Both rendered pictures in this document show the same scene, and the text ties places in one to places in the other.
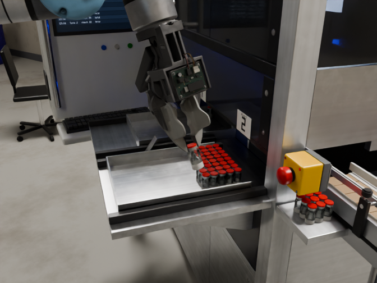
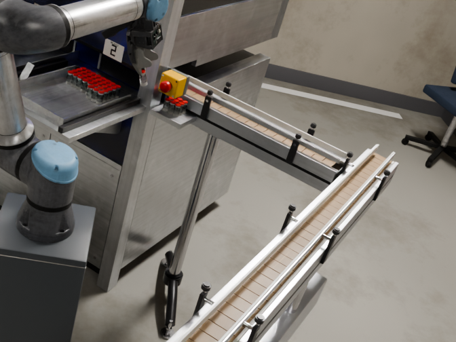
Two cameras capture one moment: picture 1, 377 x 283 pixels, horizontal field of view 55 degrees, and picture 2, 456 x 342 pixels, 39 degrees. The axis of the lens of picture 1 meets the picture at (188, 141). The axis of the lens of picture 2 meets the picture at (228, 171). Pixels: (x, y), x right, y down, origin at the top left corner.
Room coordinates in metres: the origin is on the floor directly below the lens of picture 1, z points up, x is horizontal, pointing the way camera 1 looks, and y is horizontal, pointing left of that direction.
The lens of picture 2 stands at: (-0.82, 1.16, 1.88)
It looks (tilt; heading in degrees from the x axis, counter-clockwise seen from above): 29 degrees down; 310
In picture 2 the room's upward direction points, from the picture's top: 17 degrees clockwise
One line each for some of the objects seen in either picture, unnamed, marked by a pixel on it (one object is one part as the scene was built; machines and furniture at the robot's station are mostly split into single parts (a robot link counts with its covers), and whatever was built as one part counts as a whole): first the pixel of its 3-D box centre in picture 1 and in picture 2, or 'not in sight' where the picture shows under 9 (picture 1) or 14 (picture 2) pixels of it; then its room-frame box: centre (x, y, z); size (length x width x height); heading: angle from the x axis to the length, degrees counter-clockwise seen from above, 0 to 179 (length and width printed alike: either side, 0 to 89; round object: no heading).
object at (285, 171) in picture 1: (286, 175); (166, 86); (0.69, -0.22, 0.99); 0.04 x 0.04 x 0.04; 18
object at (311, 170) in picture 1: (304, 172); (173, 83); (0.70, -0.26, 1.00); 0.08 x 0.07 x 0.07; 108
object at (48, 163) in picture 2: not in sight; (51, 172); (0.39, 0.38, 0.96); 0.13 x 0.12 x 0.14; 17
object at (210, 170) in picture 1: (203, 167); (87, 87); (0.89, -0.04, 0.90); 0.18 x 0.02 x 0.05; 18
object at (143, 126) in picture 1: (178, 125); (20, 49); (1.23, 0.04, 0.90); 0.34 x 0.26 x 0.04; 108
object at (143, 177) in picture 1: (173, 173); (69, 94); (0.87, 0.04, 0.90); 0.34 x 0.26 x 0.04; 108
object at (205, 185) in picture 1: (205, 182); (100, 98); (0.81, -0.05, 0.90); 0.02 x 0.02 x 0.05
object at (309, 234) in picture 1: (316, 218); (176, 114); (0.70, -0.30, 0.87); 0.14 x 0.13 x 0.02; 108
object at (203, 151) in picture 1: (211, 165); (91, 85); (0.90, -0.06, 0.90); 0.18 x 0.02 x 0.05; 18
